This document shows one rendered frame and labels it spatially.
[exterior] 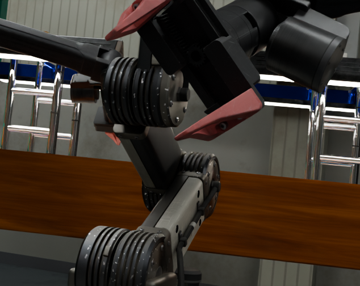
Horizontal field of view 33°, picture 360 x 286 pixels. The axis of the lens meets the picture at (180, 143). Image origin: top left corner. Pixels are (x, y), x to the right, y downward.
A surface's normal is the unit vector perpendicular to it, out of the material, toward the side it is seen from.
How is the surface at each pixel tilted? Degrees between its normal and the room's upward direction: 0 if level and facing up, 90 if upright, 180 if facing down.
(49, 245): 90
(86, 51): 46
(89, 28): 90
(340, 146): 90
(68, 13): 90
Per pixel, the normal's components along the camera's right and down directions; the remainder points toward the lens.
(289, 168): -0.31, -0.08
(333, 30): -0.02, -0.58
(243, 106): 0.41, -0.24
